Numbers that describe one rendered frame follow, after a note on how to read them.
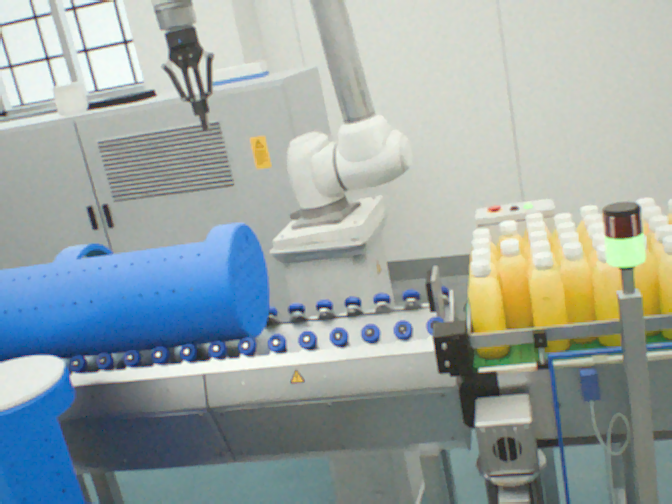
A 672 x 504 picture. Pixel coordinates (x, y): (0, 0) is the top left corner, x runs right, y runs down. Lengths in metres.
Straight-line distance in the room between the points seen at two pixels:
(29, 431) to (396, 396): 0.80
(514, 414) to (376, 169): 1.00
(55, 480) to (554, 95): 3.42
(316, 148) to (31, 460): 1.21
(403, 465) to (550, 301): 1.21
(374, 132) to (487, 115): 2.26
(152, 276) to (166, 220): 1.96
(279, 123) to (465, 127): 1.45
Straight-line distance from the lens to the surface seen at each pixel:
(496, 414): 1.60
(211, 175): 3.63
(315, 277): 2.45
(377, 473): 2.74
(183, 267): 1.83
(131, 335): 1.93
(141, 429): 2.06
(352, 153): 2.34
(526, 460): 1.62
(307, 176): 2.41
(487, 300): 1.66
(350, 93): 2.33
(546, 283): 1.66
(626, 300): 1.45
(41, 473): 1.83
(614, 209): 1.40
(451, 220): 4.71
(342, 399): 1.84
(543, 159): 4.57
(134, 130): 3.77
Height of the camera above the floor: 1.66
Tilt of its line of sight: 17 degrees down
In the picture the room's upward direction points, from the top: 11 degrees counter-clockwise
